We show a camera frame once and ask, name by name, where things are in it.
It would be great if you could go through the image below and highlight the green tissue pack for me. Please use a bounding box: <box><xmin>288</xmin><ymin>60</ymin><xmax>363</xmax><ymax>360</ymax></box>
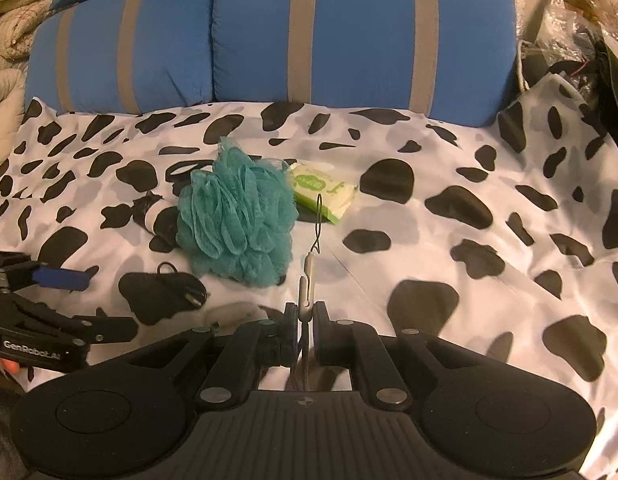
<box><xmin>288</xmin><ymin>159</ymin><xmax>359</xmax><ymax>225</ymax></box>

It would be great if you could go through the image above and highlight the cow print blanket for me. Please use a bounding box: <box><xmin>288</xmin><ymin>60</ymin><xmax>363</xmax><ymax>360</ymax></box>
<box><xmin>0</xmin><ymin>72</ymin><xmax>618</xmax><ymax>461</ymax></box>

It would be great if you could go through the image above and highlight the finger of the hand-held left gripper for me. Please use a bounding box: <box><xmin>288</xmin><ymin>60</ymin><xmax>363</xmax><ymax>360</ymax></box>
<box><xmin>0</xmin><ymin>252</ymin><xmax>97</xmax><ymax>294</ymax></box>
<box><xmin>0</xmin><ymin>291</ymin><xmax>140</xmax><ymax>350</ymax></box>

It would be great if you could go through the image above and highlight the beige quilt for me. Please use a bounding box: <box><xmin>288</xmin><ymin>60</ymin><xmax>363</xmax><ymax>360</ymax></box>
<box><xmin>0</xmin><ymin>0</ymin><xmax>54</xmax><ymax>128</ymax></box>

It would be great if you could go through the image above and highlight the teal bath loofah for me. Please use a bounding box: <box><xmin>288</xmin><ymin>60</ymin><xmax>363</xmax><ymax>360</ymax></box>
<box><xmin>175</xmin><ymin>137</ymin><xmax>300</xmax><ymax>289</ymax></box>

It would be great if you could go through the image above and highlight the blue grey-striped pillow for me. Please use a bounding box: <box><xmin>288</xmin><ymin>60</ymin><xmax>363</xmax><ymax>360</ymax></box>
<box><xmin>211</xmin><ymin>0</ymin><xmax>519</xmax><ymax>128</ymax></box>
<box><xmin>25</xmin><ymin>0</ymin><xmax>216</xmax><ymax>116</ymax></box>

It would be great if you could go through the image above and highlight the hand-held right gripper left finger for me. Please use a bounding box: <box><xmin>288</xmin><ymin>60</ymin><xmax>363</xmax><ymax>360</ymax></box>
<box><xmin>121</xmin><ymin>302</ymin><xmax>302</xmax><ymax>407</ymax></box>

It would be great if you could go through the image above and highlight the clear plastic bag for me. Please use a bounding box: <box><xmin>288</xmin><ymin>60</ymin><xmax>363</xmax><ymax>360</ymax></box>
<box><xmin>509</xmin><ymin>0</ymin><xmax>606</xmax><ymax>88</ymax></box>

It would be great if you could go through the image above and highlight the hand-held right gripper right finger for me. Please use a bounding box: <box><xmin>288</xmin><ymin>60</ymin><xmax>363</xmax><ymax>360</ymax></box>
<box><xmin>311</xmin><ymin>301</ymin><xmax>482</xmax><ymax>407</ymax></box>

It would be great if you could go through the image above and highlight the dark green cloth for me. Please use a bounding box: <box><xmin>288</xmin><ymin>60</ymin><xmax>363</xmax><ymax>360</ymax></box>
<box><xmin>592</xmin><ymin>30</ymin><xmax>618</xmax><ymax>131</ymax></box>

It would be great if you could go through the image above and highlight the black charger cable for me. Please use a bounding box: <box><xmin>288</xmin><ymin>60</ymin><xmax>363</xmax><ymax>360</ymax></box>
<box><xmin>155</xmin><ymin>261</ymin><xmax>211</xmax><ymax>309</ymax></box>

